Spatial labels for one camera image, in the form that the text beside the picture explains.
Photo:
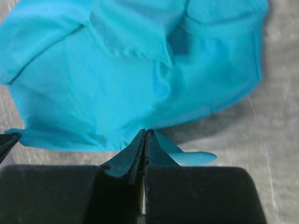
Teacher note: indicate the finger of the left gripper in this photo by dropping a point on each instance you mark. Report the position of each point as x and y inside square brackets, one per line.
[7, 142]

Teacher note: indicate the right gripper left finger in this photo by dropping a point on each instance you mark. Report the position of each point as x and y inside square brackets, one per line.
[110, 193]

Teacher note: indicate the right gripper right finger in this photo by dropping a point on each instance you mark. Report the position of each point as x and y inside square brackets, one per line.
[197, 195]

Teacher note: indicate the teal t shirt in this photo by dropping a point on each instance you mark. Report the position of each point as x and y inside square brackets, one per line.
[88, 75]

